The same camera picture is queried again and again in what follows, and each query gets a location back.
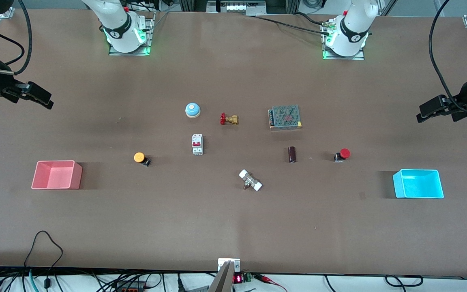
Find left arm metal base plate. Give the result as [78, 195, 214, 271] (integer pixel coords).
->
[322, 20, 365, 61]

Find black cable across table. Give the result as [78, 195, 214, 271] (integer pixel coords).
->
[245, 12, 332, 36]

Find steel pipe fitting white ends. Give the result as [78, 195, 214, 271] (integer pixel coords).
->
[239, 169, 263, 192]

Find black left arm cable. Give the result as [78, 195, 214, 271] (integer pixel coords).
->
[428, 0, 467, 115]

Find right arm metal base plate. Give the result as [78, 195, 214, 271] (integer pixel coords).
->
[109, 12, 155, 56]

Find white power strip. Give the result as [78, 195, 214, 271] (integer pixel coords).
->
[207, 0, 266, 15]

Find metal mesh power supply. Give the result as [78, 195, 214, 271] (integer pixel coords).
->
[268, 105, 302, 130]

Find pink plastic box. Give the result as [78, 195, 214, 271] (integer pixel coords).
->
[31, 160, 83, 190]

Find cyan plastic box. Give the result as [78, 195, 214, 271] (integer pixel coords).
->
[392, 169, 445, 199]

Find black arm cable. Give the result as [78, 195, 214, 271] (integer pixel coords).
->
[0, 0, 32, 76]
[428, 0, 467, 115]

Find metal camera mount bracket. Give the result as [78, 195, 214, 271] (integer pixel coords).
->
[208, 258, 241, 292]

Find red clip lead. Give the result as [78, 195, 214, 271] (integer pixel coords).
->
[254, 274, 289, 292]

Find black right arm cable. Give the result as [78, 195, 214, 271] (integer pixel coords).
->
[0, 0, 32, 76]

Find black coiled cable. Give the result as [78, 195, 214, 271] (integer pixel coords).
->
[384, 275, 424, 288]

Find green cable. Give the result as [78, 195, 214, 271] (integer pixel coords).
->
[28, 268, 41, 292]

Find black looped cable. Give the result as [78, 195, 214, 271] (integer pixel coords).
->
[24, 231, 64, 292]

